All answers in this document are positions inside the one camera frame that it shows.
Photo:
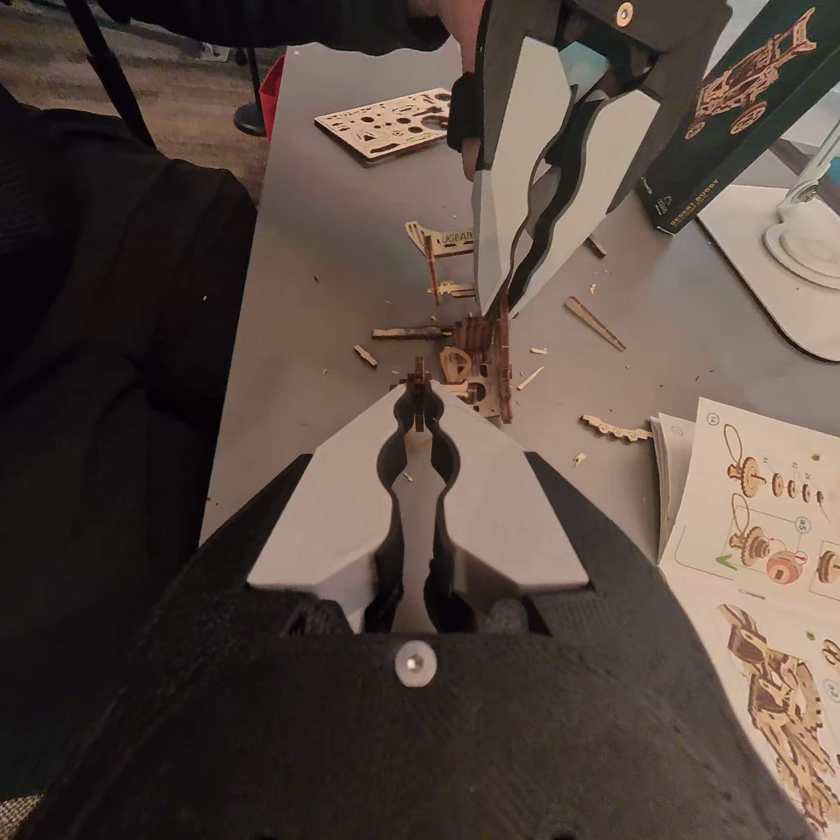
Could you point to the plywood sheet with round holes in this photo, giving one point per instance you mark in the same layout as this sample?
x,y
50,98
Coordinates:
x,y
387,128

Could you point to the wedge-shaped wooden strip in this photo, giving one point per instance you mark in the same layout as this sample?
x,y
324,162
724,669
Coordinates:
x,y
590,321

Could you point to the person's left forearm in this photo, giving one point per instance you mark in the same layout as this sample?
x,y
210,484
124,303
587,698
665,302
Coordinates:
x,y
262,26

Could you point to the wooden gear axle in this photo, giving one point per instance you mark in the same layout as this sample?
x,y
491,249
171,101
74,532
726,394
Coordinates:
x,y
417,394

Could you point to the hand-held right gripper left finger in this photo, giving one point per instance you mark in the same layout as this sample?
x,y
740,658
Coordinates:
x,y
321,518

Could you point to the long wooden bar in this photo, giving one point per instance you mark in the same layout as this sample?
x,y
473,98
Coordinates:
x,y
407,333

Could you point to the small wooden peg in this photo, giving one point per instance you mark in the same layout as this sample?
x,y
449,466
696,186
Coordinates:
x,y
366,355

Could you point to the white base board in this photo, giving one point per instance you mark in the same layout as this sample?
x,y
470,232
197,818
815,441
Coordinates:
x,y
754,275

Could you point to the black metal chair leg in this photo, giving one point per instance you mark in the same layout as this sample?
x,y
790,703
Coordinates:
x,y
108,72

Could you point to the dark green product box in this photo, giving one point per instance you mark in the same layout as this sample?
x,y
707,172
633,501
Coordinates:
x,y
741,118

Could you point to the toothed wooden strip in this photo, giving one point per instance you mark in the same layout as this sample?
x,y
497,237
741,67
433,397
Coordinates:
x,y
617,430

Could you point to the wooden model chassis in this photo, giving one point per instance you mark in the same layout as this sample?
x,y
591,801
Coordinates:
x,y
482,367

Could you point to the instruction booklet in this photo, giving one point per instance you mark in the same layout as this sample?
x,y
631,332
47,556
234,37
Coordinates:
x,y
735,538

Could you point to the wooden roll cage frame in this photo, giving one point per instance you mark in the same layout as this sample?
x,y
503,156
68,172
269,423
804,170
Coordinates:
x,y
453,237

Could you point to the person's left hand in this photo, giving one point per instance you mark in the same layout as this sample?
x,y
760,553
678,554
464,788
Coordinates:
x,y
459,33

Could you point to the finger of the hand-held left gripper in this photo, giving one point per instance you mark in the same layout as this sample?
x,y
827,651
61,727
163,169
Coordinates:
x,y
617,144
518,131

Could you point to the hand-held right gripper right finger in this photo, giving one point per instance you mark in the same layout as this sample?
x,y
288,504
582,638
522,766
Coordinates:
x,y
518,525

